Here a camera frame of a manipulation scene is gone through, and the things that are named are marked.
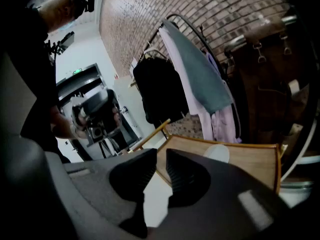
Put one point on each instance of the green exit sign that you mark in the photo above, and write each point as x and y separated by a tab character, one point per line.
77	71

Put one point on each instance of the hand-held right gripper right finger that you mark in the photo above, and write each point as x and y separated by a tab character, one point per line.
187	181

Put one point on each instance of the light blue face mask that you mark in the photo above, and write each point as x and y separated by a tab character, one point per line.
68	25

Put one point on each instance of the black head camera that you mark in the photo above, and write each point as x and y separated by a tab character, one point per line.
85	2

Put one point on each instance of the stainless steel kitchen cart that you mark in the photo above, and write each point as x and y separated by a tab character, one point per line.
265	84

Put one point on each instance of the lilac garment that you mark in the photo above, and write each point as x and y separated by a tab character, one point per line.
185	84

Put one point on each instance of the dark metal doorway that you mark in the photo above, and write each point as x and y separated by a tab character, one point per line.
75	84

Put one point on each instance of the black monitor on stand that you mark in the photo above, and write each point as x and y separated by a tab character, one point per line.
65	42

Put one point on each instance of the black garment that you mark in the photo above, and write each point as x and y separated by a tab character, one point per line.
160	91

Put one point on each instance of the black metal clothes rack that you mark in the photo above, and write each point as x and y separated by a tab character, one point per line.
175	14

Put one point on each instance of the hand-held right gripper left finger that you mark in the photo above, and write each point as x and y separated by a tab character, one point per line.
130	179

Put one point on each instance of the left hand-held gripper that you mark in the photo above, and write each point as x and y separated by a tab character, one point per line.
97	111

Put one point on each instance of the person's head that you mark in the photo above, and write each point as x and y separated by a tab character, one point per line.
57	11

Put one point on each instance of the purple garment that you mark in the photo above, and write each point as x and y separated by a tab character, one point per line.
212	61

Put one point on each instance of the person in black clothes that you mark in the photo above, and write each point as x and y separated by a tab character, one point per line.
32	71

